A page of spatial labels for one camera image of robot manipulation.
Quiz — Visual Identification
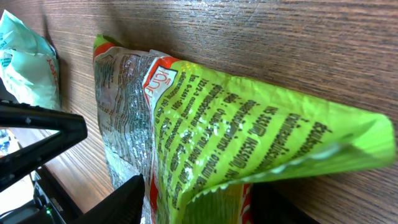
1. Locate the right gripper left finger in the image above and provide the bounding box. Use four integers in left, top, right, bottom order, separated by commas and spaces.
73, 174, 145, 224

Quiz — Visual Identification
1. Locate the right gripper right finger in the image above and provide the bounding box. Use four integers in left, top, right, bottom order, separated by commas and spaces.
251, 183, 319, 224

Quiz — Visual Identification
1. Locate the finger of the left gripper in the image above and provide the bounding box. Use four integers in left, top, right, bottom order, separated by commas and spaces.
1, 100, 88, 191

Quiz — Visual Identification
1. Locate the teal snack packet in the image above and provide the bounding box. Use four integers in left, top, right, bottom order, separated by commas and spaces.
1, 10, 61, 110

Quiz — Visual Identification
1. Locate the green snack bag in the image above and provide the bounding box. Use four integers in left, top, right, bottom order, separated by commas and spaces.
93, 35, 396, 223

